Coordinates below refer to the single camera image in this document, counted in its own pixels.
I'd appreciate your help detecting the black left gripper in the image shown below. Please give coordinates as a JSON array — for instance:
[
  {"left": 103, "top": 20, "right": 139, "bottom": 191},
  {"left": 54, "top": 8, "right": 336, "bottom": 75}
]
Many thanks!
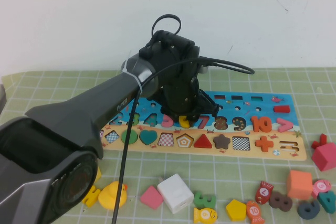
[{"left": 156, "top": 60, "right": 220, "bottom": 128}]

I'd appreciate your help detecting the yellow wooden number six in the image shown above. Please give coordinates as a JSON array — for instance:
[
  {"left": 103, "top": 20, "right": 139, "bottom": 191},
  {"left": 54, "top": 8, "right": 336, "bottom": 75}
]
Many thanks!
[{"left": 178, "top": 115, "right": 193, "bottom": 129}]

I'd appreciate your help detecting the red wooden triangle piece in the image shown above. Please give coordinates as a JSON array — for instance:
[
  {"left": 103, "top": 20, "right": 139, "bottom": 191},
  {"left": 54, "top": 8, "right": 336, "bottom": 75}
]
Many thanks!
[{"left": 193, "top": 133, "right": 213, "bottom": 149}]

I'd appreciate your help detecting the teal wooden heart piece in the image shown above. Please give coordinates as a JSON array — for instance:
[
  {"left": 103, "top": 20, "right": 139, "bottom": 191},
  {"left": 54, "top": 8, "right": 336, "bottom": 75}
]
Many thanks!
[{"left": 139, "top": 130, "right": 159, "bottom": 146}]

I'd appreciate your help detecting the brown wooden star piece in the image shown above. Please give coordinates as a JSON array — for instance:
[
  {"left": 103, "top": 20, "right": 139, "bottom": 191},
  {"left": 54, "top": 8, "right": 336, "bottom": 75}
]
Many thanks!
[{"left": 213, "top": 133, "right": 232, "bottom": 150}]

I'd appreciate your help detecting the green wooden circle piece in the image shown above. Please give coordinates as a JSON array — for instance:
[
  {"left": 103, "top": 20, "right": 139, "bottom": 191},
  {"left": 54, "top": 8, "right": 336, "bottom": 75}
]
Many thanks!
[{"left": 120, "top": 129, "right": 139, "bottom": 145}]

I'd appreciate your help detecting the colourful wooden number puzzle board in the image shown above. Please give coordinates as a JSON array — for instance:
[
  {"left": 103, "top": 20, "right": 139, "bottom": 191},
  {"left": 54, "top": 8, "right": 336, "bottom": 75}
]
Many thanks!
[{"left": 98, "top": 90, "right": 307, "bottom": 161}]

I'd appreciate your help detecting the orange wooden plus sign piece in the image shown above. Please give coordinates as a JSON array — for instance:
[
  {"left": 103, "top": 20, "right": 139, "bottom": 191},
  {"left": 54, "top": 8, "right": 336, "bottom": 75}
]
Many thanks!
[{"left": 254, "top": 135, "right": 275, "bottom": 153}]

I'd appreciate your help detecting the pink wooden diamond piece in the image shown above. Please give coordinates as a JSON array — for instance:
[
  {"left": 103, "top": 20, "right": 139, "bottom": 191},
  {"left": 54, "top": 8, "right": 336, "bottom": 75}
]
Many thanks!
[{"left": 140, "top": 186, "right": 165, "bottom": 211}]

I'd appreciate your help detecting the yellow wooden fish piece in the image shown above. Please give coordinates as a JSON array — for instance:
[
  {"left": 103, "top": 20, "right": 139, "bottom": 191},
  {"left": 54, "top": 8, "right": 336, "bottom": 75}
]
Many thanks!
[{"left": 193, "top": 207, "right": 219, "bottom": 224}]

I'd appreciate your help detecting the pink wooden greater-than sign piece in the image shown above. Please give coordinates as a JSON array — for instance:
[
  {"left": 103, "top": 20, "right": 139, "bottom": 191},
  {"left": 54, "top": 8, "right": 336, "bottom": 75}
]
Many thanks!
[{"left": 276, "top": 118, "right": 294, "bottom": 133}]

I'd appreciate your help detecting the yellow wooden pentagon piece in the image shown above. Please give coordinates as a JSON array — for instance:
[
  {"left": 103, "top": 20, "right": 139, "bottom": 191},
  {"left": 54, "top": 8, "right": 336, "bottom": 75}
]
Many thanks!
[{"left": 225, "top": 199, "right": 247, "bottom": 221}]

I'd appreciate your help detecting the red wooden fish piece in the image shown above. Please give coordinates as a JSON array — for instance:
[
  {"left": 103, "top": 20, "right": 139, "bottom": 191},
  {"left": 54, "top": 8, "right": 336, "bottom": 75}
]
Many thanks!
[{"left": 255, "top": 180, "right": 275, "bottom": 205}]

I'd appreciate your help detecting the orange wooden fish piece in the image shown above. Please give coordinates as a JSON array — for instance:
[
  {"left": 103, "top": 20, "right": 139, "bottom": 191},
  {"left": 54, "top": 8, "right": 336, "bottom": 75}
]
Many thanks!
[{"left": 245, "top": 200, "right": 266, "bottom": 224}]

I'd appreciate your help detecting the yellow wooden equals sign piece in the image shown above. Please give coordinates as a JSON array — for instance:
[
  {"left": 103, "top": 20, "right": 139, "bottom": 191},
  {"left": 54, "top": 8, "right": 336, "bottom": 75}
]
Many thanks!
[{"left": 81, "top": 185, "right": 102, "bottom": 208}]

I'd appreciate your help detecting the red wooden times sign piece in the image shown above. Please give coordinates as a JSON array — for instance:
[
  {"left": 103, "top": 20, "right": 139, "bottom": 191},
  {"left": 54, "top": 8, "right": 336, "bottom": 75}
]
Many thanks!
[{"left": 311, "top": 133, "right": 328, "bottom": 151}]

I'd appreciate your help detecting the pink wooden fish piece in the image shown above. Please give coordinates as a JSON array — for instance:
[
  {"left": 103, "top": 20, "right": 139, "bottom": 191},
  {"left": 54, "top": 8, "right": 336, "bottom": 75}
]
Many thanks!
[{"left": 311, "top": 179, "right": 331, "bottom": 199}]

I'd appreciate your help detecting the pink wooden number five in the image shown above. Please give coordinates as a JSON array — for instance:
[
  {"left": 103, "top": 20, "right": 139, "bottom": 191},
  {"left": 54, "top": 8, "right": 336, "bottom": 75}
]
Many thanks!
[{"left": 161, "top": 113, "right": 176, "bottom": 128}]

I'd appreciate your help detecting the white zip tie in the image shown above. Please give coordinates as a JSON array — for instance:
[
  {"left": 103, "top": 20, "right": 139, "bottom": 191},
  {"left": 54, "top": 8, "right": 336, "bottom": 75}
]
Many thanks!
[{"left": 122, "top": 58, "right": 144, "bottom": 96}]

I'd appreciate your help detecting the orange wooden number ten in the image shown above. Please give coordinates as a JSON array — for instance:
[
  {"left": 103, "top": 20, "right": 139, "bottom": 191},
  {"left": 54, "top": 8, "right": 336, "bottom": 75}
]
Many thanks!
[{"left": 250, "top": 115, "right": 272, "bottom": 133}]

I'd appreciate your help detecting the white power adapter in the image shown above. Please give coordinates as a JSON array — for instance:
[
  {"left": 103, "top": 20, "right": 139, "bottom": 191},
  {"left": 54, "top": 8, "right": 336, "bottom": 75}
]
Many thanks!
[{"left": 156, "top": 173, "right": 195, "bottom": 215}]

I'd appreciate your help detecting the green checked tablecloth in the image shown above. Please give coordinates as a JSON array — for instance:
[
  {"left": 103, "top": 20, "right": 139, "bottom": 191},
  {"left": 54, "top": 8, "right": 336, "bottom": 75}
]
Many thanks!
[{"left": 0, "top": 68, "right": 336, "bottom": 224}]

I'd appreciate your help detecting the green wooden number three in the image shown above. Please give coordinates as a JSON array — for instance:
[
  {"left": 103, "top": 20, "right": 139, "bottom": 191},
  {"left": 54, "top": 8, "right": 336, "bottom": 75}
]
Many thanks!
[{"left": 193, "top": 191, "right": 217, "bottom": 209}]

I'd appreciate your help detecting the yellow rubber duck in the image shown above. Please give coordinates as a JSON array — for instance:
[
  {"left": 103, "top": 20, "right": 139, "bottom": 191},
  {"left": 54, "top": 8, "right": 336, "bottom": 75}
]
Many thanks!
[{"left": 98, "top": 181, "right": 129, "bottom": 211}]

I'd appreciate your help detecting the brown wooden number eight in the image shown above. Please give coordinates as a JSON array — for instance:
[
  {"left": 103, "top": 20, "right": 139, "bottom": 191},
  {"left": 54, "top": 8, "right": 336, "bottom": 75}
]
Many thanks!
[{"left": 268, "top": 191, "right": 293, "bottom": 212}]

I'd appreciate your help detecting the orange wooden cube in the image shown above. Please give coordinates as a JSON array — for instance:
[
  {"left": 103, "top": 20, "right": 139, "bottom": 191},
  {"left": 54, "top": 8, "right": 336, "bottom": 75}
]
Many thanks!
[{"left": 286, "top": 170, "right": 314, "bottom": 201}]

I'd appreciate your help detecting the crimson wooden cube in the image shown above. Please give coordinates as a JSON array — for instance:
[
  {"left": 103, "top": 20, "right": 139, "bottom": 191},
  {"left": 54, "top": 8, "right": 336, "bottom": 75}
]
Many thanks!
[{"left": 311, "top": 143, "right": 336, "bottom": 173}]

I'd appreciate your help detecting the grey-blue wooden number nine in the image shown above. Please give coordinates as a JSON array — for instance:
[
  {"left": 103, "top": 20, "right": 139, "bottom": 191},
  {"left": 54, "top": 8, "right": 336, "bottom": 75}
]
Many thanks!
[{"left": 297, "top": 200, "right": 321, "bottom": 220}]

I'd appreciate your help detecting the teal wooden number four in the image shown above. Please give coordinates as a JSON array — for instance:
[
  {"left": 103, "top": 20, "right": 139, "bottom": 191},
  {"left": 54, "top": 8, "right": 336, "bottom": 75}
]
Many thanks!
[{"left": 317, "top": 191, "right": 336, "bottom": 215}]

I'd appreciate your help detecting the grey object at table edge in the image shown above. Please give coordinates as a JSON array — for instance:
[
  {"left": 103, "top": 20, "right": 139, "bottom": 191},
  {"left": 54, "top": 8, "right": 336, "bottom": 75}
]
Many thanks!
[{"left": 0, "top": 84, "right": 7, "bottom": 107}]

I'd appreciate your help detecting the black camera cable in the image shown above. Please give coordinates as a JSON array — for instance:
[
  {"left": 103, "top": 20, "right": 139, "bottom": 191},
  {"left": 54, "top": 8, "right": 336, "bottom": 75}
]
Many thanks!
[{"left": 111, "top": 56, "right": 256, "bottom": 224}]

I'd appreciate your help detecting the short black cable loop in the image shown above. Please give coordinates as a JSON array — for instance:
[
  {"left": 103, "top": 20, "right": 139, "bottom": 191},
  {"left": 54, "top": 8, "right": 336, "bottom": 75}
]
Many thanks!
[{"left": 151, "top": 14, "right": 182, "bottom": 37}]

